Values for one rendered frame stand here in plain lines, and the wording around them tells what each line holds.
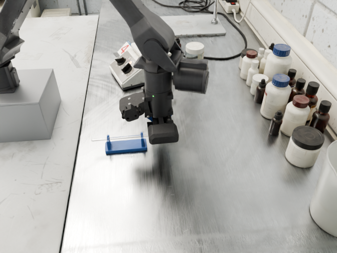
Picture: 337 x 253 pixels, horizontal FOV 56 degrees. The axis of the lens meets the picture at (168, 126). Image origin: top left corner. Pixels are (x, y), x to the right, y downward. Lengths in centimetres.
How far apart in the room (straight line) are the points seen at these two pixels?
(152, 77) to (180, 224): 29
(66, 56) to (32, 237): 71
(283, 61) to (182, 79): 42
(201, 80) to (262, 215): 29
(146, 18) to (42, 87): 35
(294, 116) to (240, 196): 25
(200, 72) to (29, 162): 44
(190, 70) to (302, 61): 48
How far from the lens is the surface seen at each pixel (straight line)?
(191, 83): 62
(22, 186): 76
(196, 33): 131
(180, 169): 72
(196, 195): 68
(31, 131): 84
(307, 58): 100
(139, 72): 96
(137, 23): 61
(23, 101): 79
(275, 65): 96
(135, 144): 77
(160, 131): 64
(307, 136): 76
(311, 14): 109
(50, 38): 136
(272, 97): 85
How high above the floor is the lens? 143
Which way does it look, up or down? 40 degrees down
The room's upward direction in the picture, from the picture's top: straight up
